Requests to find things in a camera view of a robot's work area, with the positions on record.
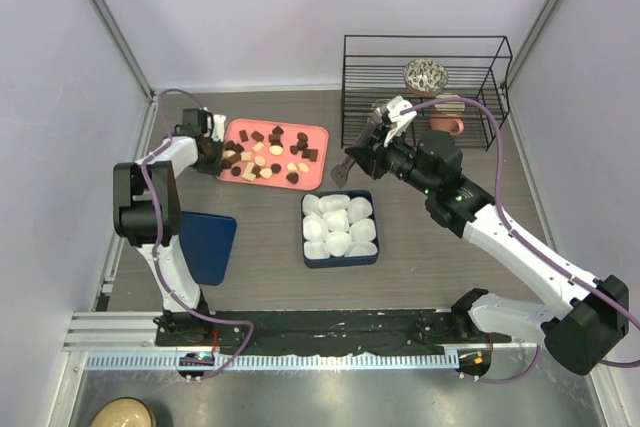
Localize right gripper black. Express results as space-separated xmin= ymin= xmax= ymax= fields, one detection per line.
xmin=347 ymin=124 xmax=436 ymax=197

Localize pink plastic tray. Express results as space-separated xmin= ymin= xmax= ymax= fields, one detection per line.
xmin=218 ymin=118 xmax=329 ymax=191

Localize dark blue box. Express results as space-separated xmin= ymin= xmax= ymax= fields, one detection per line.
xmin=300 ymin=190 xmax=380 ymax=269

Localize metal tongs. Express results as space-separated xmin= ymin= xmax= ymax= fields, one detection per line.
xmin=330 ymin=103 xmax=388 ymax=189

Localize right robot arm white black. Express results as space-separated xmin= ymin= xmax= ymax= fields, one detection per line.
xmin=346 ymin=131 xmax=629 ymax=375

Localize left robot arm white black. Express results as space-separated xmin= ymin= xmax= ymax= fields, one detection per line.
xmin=113 ymin=108 xmax=227 ymax=346

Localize dark square chocolate piece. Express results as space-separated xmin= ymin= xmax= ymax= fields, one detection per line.
xmin=302 ymin=149 xmax=319 ymax=162

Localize dark round chocolate piece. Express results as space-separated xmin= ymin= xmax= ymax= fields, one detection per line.
xmin=286 ymin=172 xmax=299 ymax=184

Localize white paper cupcake liner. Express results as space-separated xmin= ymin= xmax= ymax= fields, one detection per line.
xmin=318 ymin=194 xmax=351 ymax=213
xmin=344 ymin=242 xmax=378 ymax=258
xmin=303 ymin=241 xmax=331 ymax=260
xmin=322 ymin=209 xmax=350 ymax=232
xmin=301 ymin=194 xmax=322 ymax=217
xmin=325 ymin=231 xmax=352 ymax=257
xmin=349 ymin=218 xmax=377 ymax=243
xmin=346 ymin=196 xmax=373 ymax=224
xmin=302 ymin=214 xmax=328 ymax=242

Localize pink mug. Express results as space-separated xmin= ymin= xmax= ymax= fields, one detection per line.
xmin=430 ymin=93 xmax=466 ymax=136

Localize patterned ceramic bowl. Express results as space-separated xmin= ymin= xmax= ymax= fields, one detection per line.
xmin=403 ymin=58 xmax=449 ymax=97

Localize dark blue box lid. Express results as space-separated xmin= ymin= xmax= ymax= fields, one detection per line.
xmin=179 ymin=211 xmax=237 ymax=286

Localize beige bowl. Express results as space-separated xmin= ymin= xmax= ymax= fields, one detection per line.
xmin=89 ymin=397 xmax=156 ymax=427

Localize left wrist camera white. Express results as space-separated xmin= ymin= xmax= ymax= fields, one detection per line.
xmin=210 ymin=114 xmax=226 ymax=142

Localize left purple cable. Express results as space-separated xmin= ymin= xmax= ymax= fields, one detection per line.
xmin=139 ymin=89 xmax=256 ymax=381

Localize black wire rack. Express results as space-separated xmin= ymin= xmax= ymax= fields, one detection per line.
xmin=341 ymin=34 xmax=513 ymax=149

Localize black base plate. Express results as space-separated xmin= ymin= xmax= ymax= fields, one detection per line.
xmin=153 ymin=309 xmax=510 ymax=357

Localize white cable chain strip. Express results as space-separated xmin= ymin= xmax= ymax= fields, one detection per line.
xmin=85 ymin=350 xmax=459 ymax=372

